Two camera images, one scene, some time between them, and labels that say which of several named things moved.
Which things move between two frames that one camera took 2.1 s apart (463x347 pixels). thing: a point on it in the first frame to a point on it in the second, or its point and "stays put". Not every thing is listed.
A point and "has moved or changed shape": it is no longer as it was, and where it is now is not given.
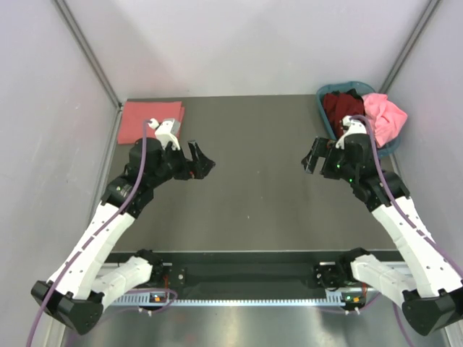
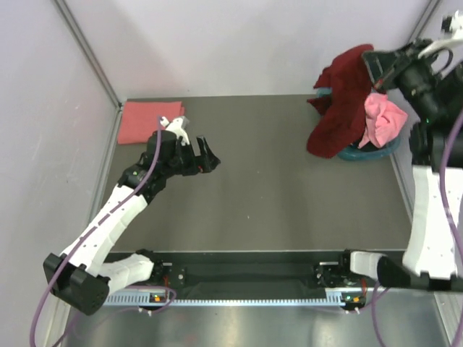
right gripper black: x=321 y=148 to x=383 y=66
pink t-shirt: x=386 y=117 stays put
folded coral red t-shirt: x=153 y=113 stays put
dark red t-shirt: x=336 y=107 has moved or changed shape
